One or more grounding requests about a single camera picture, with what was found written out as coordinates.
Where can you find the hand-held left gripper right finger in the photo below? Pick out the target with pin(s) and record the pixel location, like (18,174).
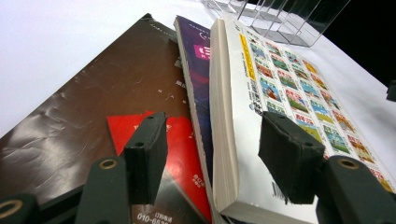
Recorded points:
(289,155)

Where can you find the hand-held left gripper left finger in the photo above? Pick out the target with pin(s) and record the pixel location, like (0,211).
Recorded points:
(146,155)

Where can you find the books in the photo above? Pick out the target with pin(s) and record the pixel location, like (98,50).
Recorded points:
(280,77)

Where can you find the dark brown and red magazine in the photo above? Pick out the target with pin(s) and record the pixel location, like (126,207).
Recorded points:
(93,93)

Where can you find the purple magazine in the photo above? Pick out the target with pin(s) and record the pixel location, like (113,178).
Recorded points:
(196,68)

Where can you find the clear acrylic book rack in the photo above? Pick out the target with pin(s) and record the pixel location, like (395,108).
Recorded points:
(274,31)

